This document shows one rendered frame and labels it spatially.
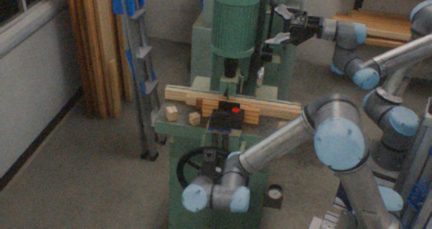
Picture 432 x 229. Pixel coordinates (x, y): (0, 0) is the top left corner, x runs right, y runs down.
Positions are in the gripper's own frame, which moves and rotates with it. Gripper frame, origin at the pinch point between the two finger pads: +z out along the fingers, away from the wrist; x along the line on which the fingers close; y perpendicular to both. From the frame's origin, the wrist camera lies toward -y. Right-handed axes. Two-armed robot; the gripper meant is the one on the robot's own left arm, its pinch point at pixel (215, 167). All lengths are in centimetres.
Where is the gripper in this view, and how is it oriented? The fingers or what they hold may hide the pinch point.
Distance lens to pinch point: 164.6
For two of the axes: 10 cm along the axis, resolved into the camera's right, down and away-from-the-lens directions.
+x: 9.8, 0.6, -1.8
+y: -0.5, 10.0, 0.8
